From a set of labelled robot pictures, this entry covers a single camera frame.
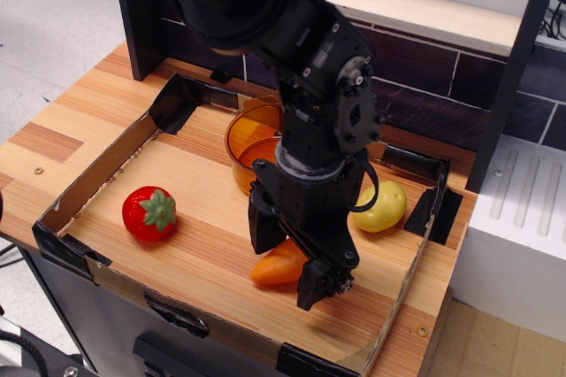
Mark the orange toy carrot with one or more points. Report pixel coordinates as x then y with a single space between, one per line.
283 265

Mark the black equipment lower left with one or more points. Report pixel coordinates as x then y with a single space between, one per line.
24 354

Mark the cardboard fence with black tape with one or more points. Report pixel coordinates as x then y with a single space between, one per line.
198 276

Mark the orange transparent plastic pot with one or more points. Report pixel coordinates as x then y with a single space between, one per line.
253 134

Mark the dark brick-pattern backsplash shelf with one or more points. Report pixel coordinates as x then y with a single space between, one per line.
443 72

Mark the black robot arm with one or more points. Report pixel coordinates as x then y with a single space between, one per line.
324 71

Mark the white toy sink unit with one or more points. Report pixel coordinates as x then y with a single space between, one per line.
512 261

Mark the yellow toy potato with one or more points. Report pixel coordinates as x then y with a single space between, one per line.
388 210

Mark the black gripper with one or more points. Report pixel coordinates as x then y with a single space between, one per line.
314 214

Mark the red toy strawberry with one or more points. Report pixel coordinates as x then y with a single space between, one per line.
149 213

